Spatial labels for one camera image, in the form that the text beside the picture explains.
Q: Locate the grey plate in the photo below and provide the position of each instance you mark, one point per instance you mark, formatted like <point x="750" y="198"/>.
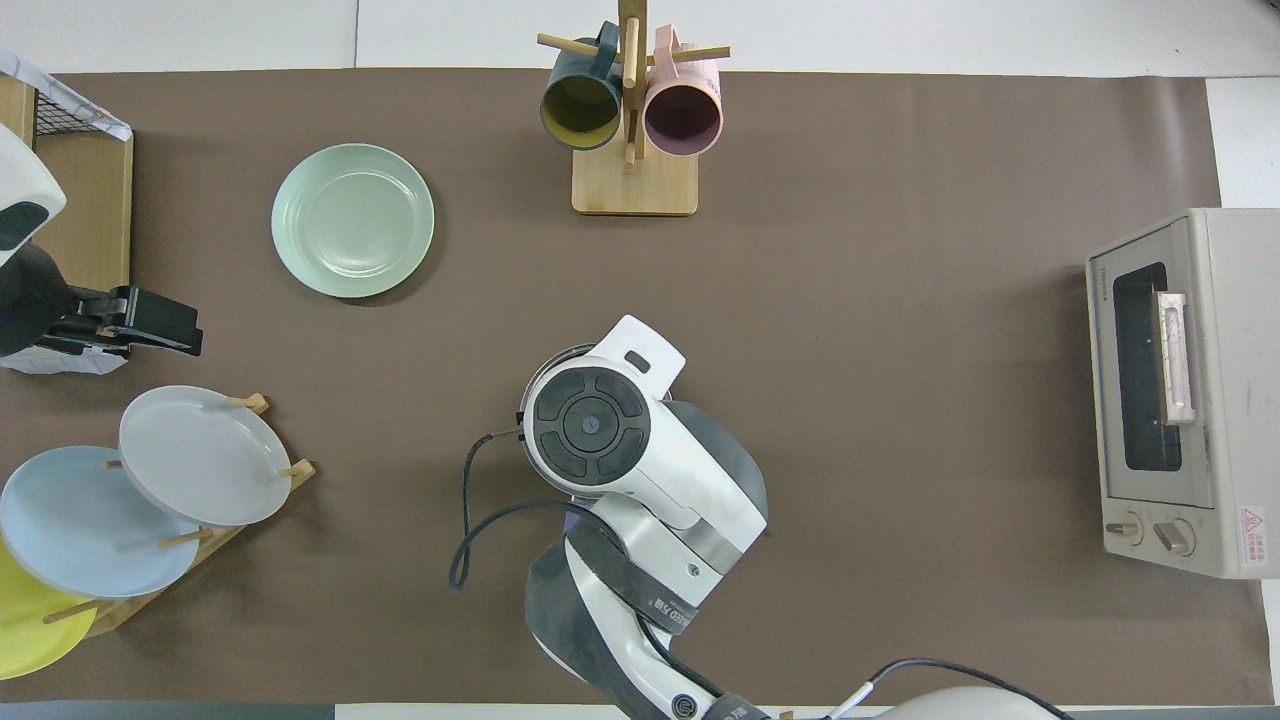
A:
<point x="200" y="455"/>

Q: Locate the dark blue mug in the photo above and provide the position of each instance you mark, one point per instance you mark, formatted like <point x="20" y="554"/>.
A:
<point x="580" y="105"/>

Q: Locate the wooden dish rack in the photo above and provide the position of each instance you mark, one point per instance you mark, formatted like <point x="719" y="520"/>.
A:
<point x="225" y="535"/>

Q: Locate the light blue plate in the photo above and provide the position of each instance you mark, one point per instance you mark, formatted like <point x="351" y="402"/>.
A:
<point x="80" y="525"/>

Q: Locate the light green plate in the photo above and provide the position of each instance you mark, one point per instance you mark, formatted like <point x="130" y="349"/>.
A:
<point x="352" y="220"/>

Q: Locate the yellow plate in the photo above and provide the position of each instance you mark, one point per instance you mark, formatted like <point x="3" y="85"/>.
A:
<point x="25" y="630"/>

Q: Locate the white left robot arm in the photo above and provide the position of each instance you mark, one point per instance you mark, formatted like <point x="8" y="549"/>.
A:
<point x="25" y="300"/>

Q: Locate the pink mug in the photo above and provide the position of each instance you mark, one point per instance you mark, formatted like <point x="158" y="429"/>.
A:
<point x="683" y="115"/>

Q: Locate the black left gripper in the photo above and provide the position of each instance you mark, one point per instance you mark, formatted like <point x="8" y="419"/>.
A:
<point x="100" y="320"/>

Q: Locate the brown paper table mat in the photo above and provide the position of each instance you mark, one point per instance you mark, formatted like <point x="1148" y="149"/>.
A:
<point x="900" y="450"/>

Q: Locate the beige toaster oven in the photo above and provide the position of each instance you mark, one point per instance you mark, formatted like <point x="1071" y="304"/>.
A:
<point x="1230" y="400"/>

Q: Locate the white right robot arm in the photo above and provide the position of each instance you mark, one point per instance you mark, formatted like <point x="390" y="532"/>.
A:
<point x="680" y="480"/>

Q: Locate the wooden mug tree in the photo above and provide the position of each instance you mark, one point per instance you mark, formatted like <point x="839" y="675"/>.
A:
<point x="634" y="185"/>

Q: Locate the white plastic bag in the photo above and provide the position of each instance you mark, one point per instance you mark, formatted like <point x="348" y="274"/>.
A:
<point x="75" y="103"/>

